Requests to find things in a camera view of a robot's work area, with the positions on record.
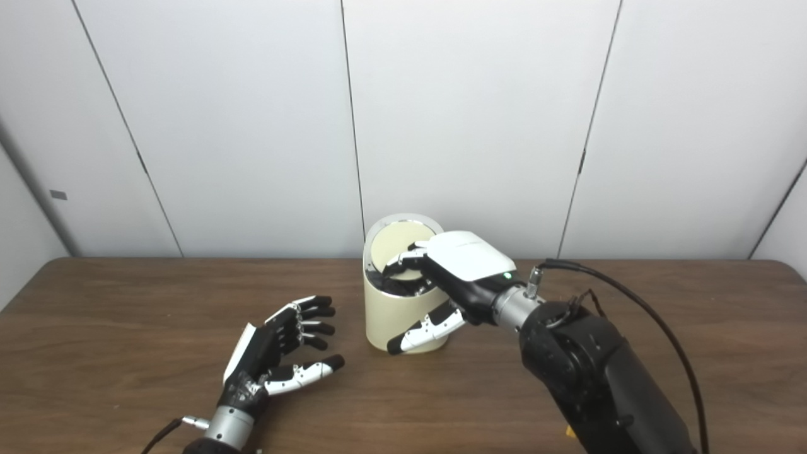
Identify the cream-colored bin body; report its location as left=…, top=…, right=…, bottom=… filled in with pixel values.
left=363, top=214, right=450, bottom=354

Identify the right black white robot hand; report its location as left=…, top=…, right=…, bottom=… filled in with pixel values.
left=386, top=231, right=519, bottom=356

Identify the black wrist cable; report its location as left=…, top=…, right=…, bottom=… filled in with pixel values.
left=140, top=415, right=209, bottom=454
left=528, top=258, right=711, bottom=454

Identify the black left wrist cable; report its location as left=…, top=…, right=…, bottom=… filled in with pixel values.
left=140, top=415, right=209, bottom=454

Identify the round cream bin lid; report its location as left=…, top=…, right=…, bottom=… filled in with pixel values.
left=369, top=222, right=437, bottom=281

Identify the black bin liner bag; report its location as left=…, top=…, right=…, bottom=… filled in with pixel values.
left=368, top=264, right=437, bottom=298

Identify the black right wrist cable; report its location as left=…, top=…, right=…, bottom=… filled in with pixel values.
left=528, top=258, right=711, bottom=454

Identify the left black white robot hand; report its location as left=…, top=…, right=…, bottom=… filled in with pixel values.
left=218, top=295, right=345, bottom=418

